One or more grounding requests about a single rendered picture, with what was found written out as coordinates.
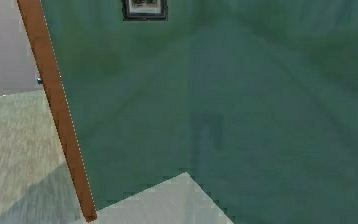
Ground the black framed wall picture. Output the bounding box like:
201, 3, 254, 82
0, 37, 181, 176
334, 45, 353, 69
121, 0, 169, 22

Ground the brown wooden room door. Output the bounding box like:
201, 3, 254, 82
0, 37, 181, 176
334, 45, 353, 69
16, 0, 98, 224

